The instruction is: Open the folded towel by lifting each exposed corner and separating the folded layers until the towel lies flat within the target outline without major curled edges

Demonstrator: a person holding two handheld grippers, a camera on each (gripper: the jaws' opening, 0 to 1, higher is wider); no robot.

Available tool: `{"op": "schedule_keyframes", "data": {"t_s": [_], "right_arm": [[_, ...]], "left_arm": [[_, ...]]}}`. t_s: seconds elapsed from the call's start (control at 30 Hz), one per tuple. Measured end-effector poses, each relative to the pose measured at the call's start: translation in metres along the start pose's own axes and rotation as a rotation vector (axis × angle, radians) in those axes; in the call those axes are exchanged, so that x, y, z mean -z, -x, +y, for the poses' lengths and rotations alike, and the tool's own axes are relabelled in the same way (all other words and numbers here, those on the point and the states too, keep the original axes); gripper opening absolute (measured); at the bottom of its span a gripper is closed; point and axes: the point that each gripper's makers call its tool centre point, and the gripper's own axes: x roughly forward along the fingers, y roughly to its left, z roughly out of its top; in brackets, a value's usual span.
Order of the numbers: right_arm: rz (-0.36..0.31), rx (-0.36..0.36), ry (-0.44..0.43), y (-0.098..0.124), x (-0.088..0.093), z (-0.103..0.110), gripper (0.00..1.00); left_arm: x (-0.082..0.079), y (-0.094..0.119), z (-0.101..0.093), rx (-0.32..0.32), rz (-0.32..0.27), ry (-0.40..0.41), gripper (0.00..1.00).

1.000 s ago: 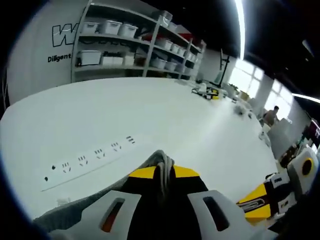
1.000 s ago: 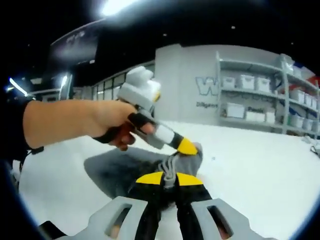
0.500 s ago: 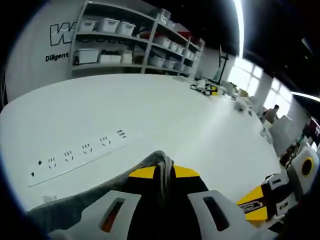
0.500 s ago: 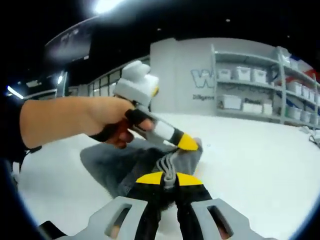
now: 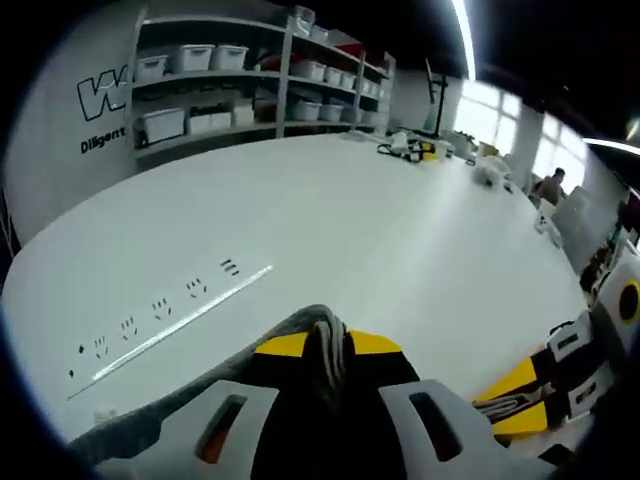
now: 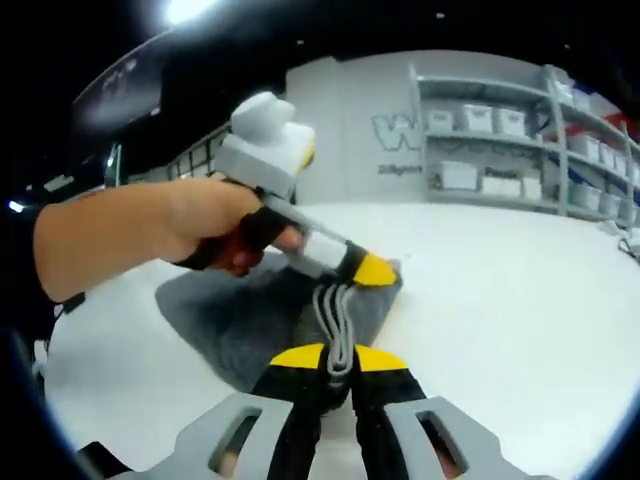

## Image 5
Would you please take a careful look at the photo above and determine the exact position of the long ceiling light strip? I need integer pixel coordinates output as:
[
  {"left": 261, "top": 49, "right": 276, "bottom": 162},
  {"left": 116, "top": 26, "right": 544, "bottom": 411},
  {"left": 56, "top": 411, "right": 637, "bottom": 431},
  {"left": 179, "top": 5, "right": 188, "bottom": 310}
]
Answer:
[{"left": 448, "top": 0, "right": 477, "bottom": 84}]

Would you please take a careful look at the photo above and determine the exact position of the black floor stand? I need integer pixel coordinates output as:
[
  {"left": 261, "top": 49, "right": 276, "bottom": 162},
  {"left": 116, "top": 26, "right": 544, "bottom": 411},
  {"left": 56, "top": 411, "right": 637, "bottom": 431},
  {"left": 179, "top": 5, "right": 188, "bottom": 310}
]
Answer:
[{"left": 424, "top": 57, "right": 451, "bottom": 139}]

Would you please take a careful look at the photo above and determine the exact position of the bright window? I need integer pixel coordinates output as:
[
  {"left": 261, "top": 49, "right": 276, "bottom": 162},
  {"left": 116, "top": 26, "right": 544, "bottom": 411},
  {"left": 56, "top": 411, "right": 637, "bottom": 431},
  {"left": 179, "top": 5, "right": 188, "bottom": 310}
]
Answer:
[{"left": 452, "top": 79, "right": 589, "bottom": 189}]

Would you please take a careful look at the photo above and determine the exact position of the yellow-tipped gripper with cables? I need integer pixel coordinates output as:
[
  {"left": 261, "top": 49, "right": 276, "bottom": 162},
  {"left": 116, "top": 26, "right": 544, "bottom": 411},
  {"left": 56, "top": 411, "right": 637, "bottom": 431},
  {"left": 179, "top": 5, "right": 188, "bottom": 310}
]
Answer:
[{"left": 375, "top": 130, "right": 454, "bottom": 165}]

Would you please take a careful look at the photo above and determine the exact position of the group of white storage bins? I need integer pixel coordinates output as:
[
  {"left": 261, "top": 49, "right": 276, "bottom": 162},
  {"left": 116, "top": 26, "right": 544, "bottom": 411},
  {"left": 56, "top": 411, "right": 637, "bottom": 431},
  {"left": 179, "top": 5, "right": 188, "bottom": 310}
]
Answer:
[{"left": 134, "top": 7, "right": 394, "bottom": 146}]

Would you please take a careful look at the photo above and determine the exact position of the grey metal shelf unit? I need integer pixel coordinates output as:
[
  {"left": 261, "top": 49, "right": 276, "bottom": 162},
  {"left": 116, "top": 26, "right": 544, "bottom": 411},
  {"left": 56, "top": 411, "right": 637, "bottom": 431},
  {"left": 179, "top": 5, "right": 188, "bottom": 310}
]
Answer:
[{"left": 127, "top": 7, "right": 397, "bottom": 162}]

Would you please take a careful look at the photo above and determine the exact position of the white crumpled bag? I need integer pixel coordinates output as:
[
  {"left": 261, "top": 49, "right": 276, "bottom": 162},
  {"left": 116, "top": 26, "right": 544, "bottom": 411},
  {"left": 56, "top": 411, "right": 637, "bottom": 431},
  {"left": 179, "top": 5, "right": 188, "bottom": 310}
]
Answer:
[{"left": 471, "top": 163, "right": 507, "bottom": 190}]

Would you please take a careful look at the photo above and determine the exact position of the white power strip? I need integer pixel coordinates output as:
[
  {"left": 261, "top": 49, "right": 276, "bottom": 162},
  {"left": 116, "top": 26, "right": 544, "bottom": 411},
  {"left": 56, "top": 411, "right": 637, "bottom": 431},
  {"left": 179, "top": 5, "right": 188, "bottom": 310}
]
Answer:
[{"left": 62, "top": 255, "right": 276, "bottom": 402}]

